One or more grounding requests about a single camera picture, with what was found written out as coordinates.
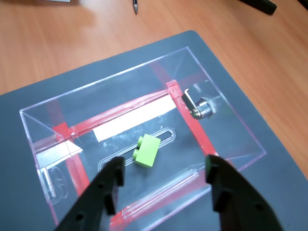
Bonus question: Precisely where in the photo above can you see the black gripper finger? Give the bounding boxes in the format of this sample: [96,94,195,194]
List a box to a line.
[54,157,126,231]
[205,154,284,231]

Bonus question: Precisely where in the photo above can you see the green lego block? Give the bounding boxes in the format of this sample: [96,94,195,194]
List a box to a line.
[133,134,161,168]

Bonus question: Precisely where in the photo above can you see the transparent acrylic box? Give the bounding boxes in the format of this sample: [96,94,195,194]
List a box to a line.
[19,46,268,231]

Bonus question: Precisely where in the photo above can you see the red tape strip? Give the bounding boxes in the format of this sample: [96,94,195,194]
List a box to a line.
[150,61,219,158]
[47,100,91,197]
[109,178,212,228]
[51,90,174,140]

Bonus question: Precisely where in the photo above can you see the grey mat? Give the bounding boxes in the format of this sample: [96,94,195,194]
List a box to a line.
[0,30,308,231]

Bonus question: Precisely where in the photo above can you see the silver cam lock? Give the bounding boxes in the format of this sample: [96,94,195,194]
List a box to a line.
[181,88,215,120]

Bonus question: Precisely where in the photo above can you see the black stand leg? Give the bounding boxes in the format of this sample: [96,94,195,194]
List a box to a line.
[237,0,278,16]

